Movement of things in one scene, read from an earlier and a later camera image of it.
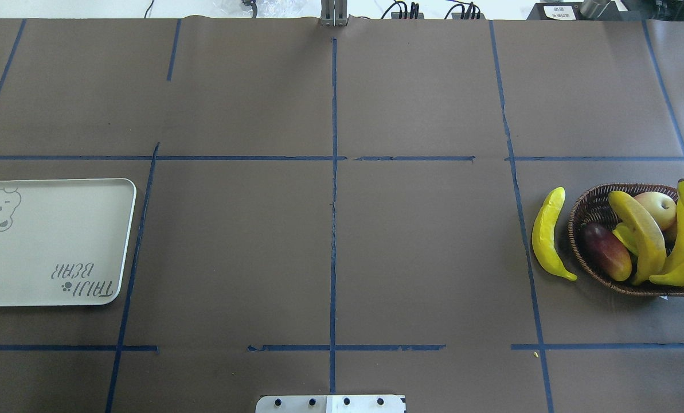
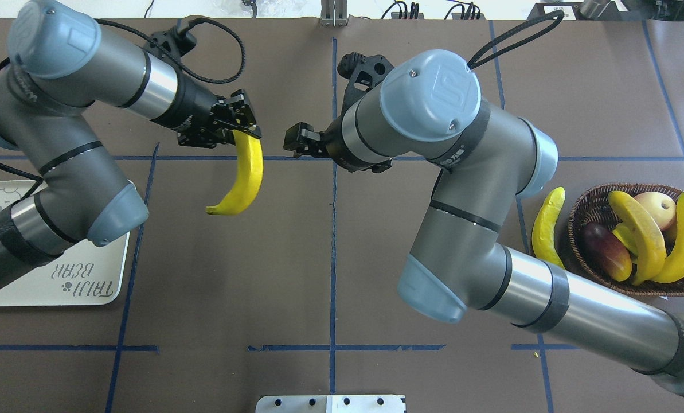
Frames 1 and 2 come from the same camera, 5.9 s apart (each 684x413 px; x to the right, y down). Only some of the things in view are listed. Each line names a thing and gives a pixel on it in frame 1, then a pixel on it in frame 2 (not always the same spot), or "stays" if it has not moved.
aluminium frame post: (333, 13) stays
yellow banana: (543, 234) stays
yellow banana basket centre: (649, 236) stays
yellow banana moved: (683, 269) -> (248, 178)
